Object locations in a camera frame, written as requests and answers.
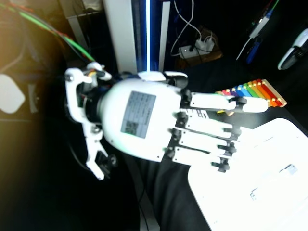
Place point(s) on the rainbow toy xylophone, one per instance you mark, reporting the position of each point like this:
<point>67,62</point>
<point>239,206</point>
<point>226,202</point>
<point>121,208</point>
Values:
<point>264,91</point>

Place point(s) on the white tray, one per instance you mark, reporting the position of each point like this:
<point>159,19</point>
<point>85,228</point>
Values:
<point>264,180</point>

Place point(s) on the white column with blue light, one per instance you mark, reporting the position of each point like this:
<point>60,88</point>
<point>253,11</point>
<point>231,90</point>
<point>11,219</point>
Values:
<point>125,36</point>

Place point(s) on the white power strip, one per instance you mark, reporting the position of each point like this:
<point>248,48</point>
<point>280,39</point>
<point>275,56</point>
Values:
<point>186,51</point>

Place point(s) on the black table cloth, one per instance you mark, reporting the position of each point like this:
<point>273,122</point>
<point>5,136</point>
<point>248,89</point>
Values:
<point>168,192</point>

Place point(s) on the brown cardboard box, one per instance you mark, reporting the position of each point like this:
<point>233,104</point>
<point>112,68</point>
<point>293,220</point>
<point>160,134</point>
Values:
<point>211,57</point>

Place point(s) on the white charger plug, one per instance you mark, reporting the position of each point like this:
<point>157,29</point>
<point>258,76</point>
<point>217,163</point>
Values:
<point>204,44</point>

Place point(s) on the white USB adapter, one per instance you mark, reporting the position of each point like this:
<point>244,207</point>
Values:
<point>260,26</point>

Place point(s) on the white shelf frame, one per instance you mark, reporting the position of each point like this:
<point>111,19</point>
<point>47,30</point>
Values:
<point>77,26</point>

